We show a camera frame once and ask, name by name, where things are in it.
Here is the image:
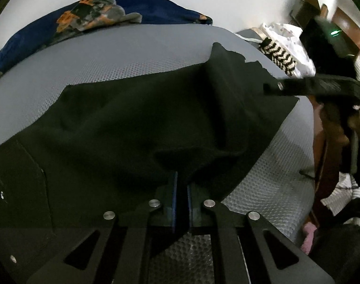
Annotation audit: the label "pink cloth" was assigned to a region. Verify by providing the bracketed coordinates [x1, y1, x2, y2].
[301, 223, 319, 255]

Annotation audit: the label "blue floral blanket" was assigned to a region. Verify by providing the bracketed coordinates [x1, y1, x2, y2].
[0, 0, 213, 80]

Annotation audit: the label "white checked cloth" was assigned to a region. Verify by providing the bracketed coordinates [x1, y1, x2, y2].
[320, 173, 360, 216]

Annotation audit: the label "black pants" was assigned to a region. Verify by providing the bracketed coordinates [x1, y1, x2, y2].
[0, 42, 300, 284]

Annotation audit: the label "white dotted cloth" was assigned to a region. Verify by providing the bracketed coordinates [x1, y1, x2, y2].
[261, 22, 316, 77]

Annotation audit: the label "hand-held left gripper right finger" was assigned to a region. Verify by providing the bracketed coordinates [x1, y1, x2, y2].
[187, 183, 336, 284]

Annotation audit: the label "black white zigzag cloth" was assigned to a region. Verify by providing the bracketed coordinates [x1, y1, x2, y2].
[258, 37, 299, 76]

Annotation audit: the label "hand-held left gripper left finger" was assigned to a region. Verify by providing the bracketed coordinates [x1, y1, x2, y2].
[26, 172, 180, 284]

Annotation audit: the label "person's right hand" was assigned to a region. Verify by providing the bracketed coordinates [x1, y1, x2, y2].
[320, 103, 360, 142]

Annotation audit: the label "grey mesh mattress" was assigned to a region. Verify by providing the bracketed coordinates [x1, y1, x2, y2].
[0, 24, 316, 284]

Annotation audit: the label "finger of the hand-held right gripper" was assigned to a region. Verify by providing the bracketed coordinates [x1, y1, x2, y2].
[263, 76, 318, 97]

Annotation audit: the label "black bag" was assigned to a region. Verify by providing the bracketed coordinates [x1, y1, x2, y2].
[310, 198, 360, 284]

